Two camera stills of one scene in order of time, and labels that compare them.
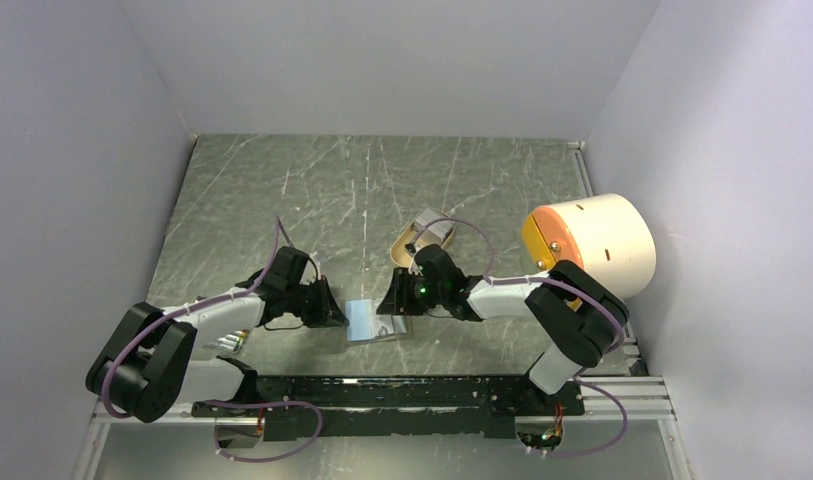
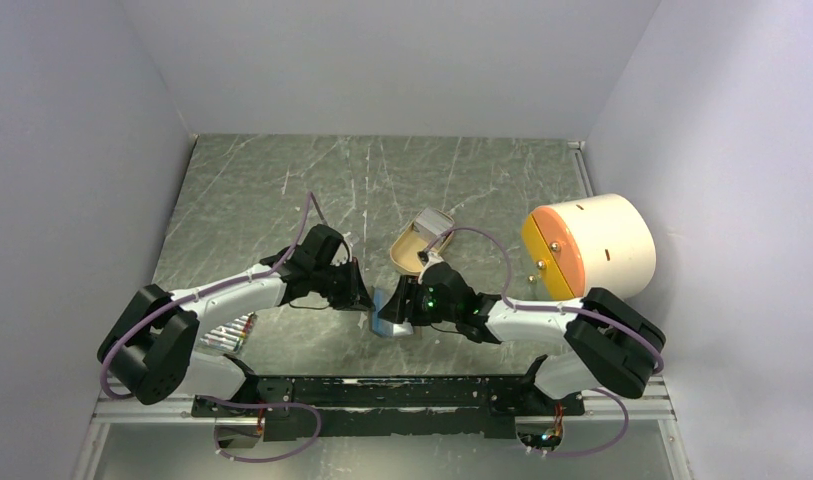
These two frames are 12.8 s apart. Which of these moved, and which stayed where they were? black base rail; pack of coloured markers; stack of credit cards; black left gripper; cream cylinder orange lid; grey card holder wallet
Moved: grey card holder wallet; black left gripper
Stayed: stack of credit cards; black base rail; pack of coloured markers; cream cylinder orange lid
